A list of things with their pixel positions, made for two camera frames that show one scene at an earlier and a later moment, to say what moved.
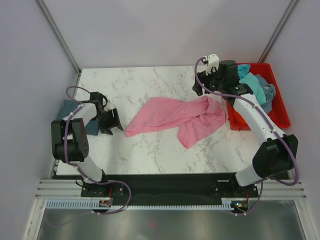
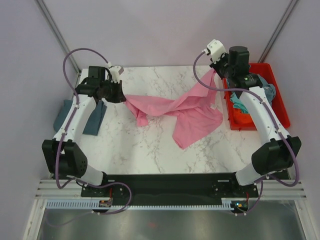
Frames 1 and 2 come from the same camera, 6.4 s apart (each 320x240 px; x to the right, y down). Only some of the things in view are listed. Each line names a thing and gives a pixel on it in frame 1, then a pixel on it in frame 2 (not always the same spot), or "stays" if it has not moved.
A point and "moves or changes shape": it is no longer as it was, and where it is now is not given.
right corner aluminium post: (278, 30) stays
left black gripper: (105, 129) → (119, 97)
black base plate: (169, 189) stays
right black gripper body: (213, 82) → (221, 67)
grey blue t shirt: (270, 91) stays
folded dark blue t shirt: (91, 127) stays
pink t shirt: (194, 119) moves or changes shape
